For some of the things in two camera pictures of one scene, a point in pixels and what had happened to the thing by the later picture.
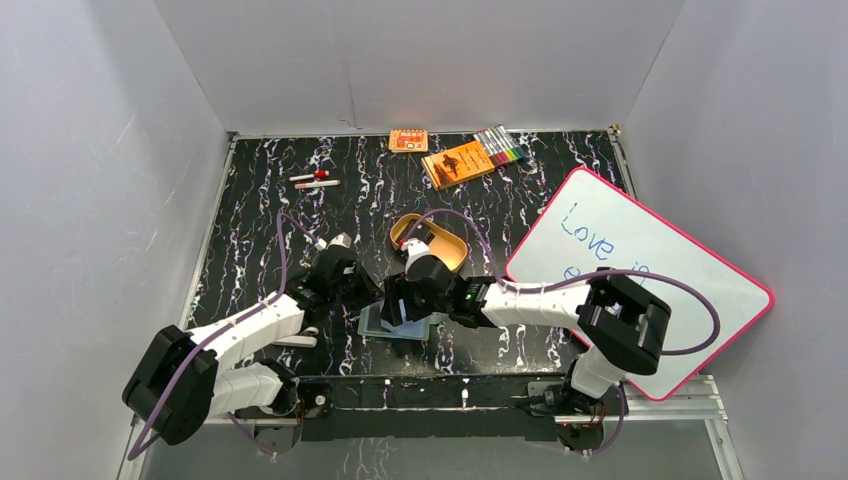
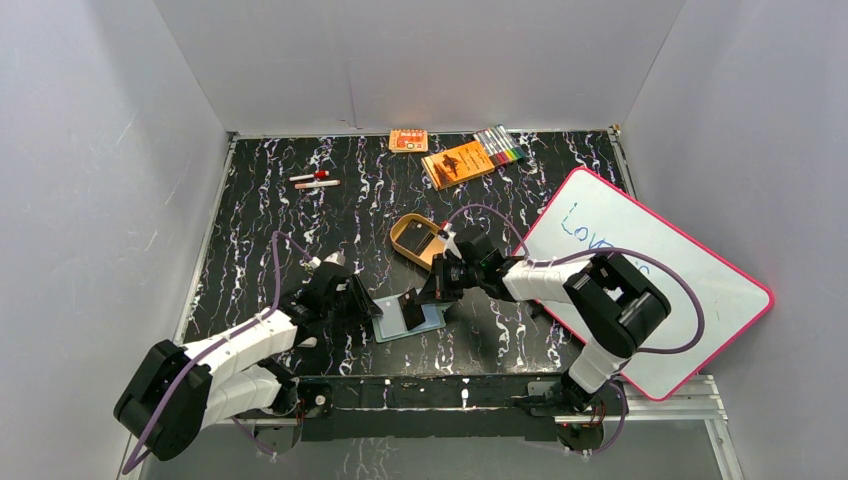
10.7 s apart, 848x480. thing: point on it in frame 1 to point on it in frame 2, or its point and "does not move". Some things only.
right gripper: (395, 288) to (437, 289)
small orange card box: (408, 140) does not move
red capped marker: (319, 174) does not move
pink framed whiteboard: (591, 225) does not move
